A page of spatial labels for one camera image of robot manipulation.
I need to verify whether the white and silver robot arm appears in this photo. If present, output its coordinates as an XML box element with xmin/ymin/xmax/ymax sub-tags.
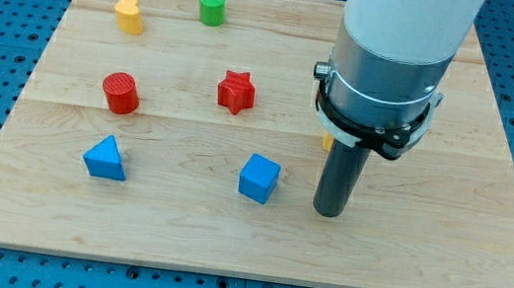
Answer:
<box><xmin>318</xmin><ymin>0</ymin><xmax>484</xmax><ymax>129</ymax></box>

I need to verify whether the yellow wooden block behind arm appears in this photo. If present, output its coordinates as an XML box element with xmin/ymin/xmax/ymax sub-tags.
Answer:
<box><xmin>322</xmin><ymin>131</ymin><xmax>334</xmax><ymax>151</ymax></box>

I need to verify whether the blue wooden cube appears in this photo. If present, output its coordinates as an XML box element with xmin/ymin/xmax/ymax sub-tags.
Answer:
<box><xmin>238</xmin><ymin>154</ymin><xmax>281</xmax><ymax>204</ymax></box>

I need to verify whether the red wooden star block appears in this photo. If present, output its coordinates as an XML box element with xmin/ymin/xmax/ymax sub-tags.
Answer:
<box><xmin>216</xmin><ymin>70</ymin><xmax>256</xmax><ymax>115</ymax></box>

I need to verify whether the light wooden board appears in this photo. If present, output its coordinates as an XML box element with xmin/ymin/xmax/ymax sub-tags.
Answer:
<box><xmin>0</xmin><ymin>0</ymin><xmax>514</xmax><ymax>288</ymax></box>

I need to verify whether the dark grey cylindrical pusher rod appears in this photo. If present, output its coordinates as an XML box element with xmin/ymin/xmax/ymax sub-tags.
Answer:
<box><xmin>313</xmin><ymin>141</ymin><xmax>370</xmax><ymax>218</ymax></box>

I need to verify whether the red wooden cylinder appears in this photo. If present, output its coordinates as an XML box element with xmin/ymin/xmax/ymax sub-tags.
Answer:
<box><xmin>102</xmin><ymin>72</ymin><xmax>139</xmax><ymax>114</ymax></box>

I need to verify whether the green wooden cylinder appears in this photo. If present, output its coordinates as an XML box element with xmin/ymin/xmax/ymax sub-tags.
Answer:
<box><xmin>199</xmin><ymin>0</ymin><xmax>226</xmax><ymax>27</ymax></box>

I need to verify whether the blue wooden triangular prism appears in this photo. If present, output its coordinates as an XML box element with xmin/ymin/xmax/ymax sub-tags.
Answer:
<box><xmin>82</xmin><ymin>135</ymin><xmax>126</xmax><ymax>181</ymax></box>

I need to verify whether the yellow wooden heart block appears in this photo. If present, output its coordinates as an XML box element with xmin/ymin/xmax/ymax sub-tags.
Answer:
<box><xmin>113</xmin><ymin>0</ymin><xmax>144</xmax><ymax>36</ymax></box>

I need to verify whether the black and white clamp ring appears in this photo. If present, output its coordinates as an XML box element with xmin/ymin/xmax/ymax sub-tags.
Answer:
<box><xmin>308</xmin><ymin>75</ymin><xmax>446</xmax><ymax>168</ymax></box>

